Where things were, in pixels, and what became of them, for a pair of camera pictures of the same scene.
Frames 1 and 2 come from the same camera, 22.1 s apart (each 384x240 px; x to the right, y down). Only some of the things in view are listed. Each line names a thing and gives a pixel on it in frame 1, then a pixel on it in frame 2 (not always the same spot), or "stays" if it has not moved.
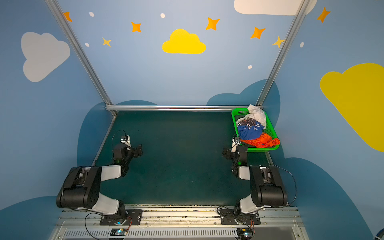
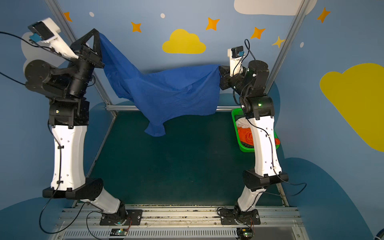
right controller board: x=244 y=233 stays
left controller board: x=118 y=232 stays
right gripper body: x=229 y=152 to x=225 y=79
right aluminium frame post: x=301 y=10 stays
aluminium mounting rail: x=182 y=222 stays
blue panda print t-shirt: x=250 y=131 to x=162 y=93
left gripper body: x=135 y=151 to x=88 y=52
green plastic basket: x=269 y=129 stays
